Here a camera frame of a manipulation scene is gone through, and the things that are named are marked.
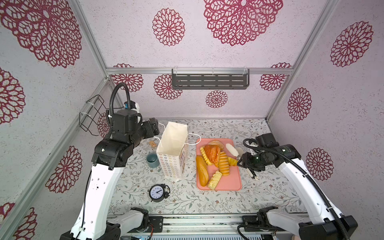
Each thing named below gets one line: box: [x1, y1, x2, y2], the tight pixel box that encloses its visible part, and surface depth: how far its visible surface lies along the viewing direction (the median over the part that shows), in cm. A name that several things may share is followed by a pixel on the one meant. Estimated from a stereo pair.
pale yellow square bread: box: [207, 170, 223, 190], surface depth 85 cm
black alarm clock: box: [147, 183, 171, 203], surface depth 83 cm
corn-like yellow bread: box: [200, 147, 213, 166], surface depth 94 cm
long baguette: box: [196, 155, 209, 187], surface depth 89 cm
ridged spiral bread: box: [219, 151, 230, 176], surface depth 91 cm
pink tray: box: [196, 138, 242, 191], surface depth 90 cm
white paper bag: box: [156, 121, 189, 179], surface depth 81 cm
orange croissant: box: [204, 144, 221, 168], surface depth 91 cm
